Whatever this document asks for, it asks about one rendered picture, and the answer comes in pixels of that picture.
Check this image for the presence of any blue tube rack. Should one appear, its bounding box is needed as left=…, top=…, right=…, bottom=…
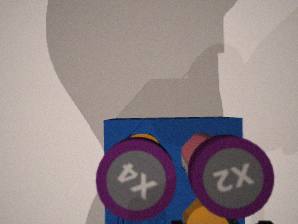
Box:
left=104, top=117, right=243, bottom=224

